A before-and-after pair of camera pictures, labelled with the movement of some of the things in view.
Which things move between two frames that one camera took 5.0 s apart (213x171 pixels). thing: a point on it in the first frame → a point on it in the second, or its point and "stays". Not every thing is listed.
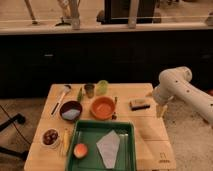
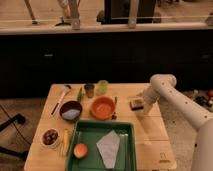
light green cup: [102, 87] stays
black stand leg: [19, 118] stays
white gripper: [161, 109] → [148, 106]
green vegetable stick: [80, 95] stays
